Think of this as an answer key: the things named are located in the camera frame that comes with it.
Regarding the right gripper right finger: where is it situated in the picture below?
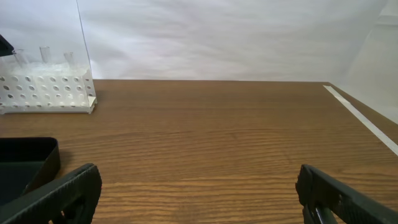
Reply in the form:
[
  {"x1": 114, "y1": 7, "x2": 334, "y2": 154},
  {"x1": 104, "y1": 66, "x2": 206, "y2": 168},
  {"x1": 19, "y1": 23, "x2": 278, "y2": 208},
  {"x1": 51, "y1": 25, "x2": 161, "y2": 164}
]
[{"x1": 295, "y1": 164, "x2": 398, "y2": 224}]

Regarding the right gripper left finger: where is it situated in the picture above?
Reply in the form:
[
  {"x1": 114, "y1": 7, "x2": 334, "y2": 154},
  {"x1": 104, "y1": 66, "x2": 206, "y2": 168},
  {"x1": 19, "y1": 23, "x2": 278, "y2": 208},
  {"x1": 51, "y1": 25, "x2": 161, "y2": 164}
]
[{"x1": 0, "y1": 163, "x2": 103, "y2": 224}]

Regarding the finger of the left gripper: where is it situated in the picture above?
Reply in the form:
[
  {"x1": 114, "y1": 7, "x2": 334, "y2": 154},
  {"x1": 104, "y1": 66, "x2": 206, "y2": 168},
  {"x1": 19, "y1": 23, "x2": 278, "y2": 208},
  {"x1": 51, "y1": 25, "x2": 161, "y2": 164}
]
[{"x1": 0, "y1": 34, "x2": 15, "y2": 57}]

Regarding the clear test tube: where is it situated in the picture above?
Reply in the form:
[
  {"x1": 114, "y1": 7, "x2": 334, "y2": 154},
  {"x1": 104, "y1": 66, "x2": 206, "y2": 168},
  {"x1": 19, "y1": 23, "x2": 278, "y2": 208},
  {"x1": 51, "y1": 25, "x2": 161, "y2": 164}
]
[
  {"x1": 39, "y1": 45, "x2": 52, "y2": 65},
  {"x1": 12, "y1": 49, "x2": 28, "y2": 68},
  {"x1": 63, "y1": 52, "x2": 76, "y2": 67}
]

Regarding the black tray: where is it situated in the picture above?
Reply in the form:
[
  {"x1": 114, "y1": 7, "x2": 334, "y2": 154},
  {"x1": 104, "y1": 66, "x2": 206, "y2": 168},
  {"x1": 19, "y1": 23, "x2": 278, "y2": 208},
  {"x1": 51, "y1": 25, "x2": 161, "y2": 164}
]
[{"x1": 0, "y1": 137, "x2": 62, "y2": 207}]

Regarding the white test tube rack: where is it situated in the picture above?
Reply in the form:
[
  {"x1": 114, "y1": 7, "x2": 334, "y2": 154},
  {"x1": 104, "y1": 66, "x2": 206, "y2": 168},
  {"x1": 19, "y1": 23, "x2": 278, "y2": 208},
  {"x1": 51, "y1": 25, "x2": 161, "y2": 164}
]
[{"x1": 0, "y1": 61, "x2": 98, "y2": 115}]

